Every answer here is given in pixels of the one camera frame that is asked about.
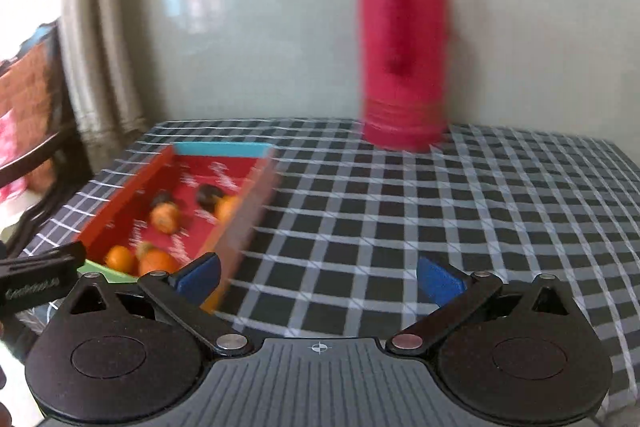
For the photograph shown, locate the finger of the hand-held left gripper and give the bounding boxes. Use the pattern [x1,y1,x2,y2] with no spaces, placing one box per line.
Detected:
[0,241,87,320]

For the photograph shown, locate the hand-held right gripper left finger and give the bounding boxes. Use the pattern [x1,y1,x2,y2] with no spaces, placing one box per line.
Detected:
[60,251,254,356]

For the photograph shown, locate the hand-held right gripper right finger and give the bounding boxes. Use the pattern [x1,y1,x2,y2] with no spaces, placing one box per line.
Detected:
[384,256,582,356]

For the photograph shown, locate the small orange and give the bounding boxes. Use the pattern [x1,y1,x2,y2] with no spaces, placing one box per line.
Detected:
[137,248,181,278]
[104,245,137,274]

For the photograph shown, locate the large orange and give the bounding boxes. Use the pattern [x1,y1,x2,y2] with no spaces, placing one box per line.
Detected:
[150,203,181,234]

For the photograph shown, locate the round orange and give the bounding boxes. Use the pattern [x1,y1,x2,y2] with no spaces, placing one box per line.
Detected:
[212,196,242,226]

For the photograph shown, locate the colourful cardboard box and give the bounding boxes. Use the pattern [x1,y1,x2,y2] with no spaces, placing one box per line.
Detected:
[79,142,279,314]

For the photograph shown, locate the dark round fruit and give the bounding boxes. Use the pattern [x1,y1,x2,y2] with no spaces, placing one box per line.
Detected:
[195,184,224,208]

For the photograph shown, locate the black white checkered tablecloth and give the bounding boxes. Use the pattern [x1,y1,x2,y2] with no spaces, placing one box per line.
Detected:
[22,119,640,427]

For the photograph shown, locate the pink plastic bag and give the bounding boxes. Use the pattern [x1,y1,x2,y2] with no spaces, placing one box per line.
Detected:
[0,111,32,204]

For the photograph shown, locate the red thermos flask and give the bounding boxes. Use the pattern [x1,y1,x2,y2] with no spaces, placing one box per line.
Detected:
[352,0,457,153]

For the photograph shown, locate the beige curtain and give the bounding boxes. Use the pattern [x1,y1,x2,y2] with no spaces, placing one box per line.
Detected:
[59,0,149,168]

